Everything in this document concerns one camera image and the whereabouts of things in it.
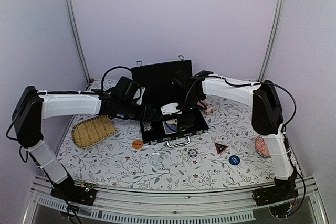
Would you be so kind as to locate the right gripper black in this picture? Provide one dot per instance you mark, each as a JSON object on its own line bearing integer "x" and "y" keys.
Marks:
{"x": 186, "y": 123}

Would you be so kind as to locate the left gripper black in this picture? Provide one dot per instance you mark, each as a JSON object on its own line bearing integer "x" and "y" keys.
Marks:
{"x": 142, "y": 116}

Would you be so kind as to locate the red playing card deck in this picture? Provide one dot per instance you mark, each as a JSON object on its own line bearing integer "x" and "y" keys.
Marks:
{"x": 206, "y": 107}

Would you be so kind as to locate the black poker set case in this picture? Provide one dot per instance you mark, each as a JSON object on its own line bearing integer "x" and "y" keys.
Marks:
{"x": 159, "y": 91}

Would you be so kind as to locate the blue playing card deck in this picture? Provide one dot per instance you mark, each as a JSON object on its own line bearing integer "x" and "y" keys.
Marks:
{"x": 170, "y": 126}

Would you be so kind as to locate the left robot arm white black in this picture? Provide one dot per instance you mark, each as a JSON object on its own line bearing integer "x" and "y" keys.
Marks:
{"x": 33, "y": 107}

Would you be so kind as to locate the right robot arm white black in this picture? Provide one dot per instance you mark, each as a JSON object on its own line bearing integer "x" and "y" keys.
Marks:
{"x": 267, "y": 119}

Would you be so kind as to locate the blue orange poker chip row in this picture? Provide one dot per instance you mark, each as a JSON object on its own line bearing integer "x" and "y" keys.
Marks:
{"x": 147, "y": 126}

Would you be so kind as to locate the orange round dealer button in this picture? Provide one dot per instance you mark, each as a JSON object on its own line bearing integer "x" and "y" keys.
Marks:
{"x": 137, "y": 144}

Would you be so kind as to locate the woven bamboo tray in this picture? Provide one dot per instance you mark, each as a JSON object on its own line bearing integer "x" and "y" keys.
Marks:
{"x": 92, "y": 131}

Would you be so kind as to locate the black triangular all-in button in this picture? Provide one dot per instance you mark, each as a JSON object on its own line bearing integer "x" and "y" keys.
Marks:
{"x": 220, "y": 148}

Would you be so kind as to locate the clear plastic round lid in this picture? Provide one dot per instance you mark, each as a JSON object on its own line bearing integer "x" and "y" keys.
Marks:
{"x": 155, "y": 159}

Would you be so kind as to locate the floral table cloth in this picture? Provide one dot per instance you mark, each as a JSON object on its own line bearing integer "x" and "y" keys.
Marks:
{"x": 115, "y": 162}

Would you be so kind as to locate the blue round dealer button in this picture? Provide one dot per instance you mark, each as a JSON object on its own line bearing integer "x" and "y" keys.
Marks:
{"x": 234, "y": 160}

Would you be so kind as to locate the red patterned bowl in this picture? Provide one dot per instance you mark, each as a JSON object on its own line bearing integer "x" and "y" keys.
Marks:
{"x": 261, "y": 147}

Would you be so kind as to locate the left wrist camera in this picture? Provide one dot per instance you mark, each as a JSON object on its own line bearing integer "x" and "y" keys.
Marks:
{"x": 141, "y": 93}

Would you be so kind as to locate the front aluminium rail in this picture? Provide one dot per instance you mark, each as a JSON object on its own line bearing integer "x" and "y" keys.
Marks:
{"x": 126, "y": 205}

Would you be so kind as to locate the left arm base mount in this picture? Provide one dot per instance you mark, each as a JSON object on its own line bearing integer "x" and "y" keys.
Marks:
{"x": 84, "y": 194}

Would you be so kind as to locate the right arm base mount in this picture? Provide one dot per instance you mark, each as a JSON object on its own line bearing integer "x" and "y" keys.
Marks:
{"x": 283, "y": 190}

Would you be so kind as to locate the left aluminium frame post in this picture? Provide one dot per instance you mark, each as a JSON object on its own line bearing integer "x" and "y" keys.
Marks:
{"x": 76, "y": 38}

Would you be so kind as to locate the aluminium frame post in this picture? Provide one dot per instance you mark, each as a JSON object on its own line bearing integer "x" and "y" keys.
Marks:
{"x": 271, "y": 40}
{"x": 76, "y": 38}

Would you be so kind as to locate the right aluminium frame post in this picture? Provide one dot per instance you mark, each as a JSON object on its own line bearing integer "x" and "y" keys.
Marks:
{"x": 271, "y": 40}

